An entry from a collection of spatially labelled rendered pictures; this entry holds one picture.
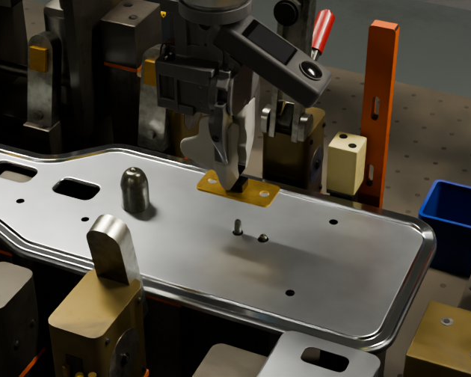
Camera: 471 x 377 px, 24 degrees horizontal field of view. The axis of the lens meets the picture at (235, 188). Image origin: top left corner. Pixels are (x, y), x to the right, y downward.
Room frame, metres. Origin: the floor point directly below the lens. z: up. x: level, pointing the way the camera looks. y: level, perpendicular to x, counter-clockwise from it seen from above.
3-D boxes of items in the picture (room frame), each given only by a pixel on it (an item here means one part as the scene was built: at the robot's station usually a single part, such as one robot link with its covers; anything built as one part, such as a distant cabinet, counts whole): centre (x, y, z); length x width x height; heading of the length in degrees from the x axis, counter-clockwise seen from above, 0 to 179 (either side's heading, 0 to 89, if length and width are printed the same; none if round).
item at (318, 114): (1.10, -0.08, 0.87); 0.10 x 0.07 x 0.35; 156
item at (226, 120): (0.92, 0.01, 1.16); 0.05 x 0.02 x 0.09; 156
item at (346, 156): (1.02, -0.13, 0.88); 0.04 x 0.04 x 0.37; 66
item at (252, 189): (0.94, 0.00, 1.06); 0.08 x 0.04 x 0.01; 66
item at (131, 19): (1.23, 0.13, 0.91); 0.07 x 0.05 x 0.42; 156
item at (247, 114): (0.96, 0.01, 1.11); 0.06 x 0.03 x 0.09; 66
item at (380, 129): (1.04, -0.16, 0.95); 0.03 x 0.01 x 0.50; 66
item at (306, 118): (1.06, -0.08, 1.06); 0.03 x 0.01 x 0.03; 156
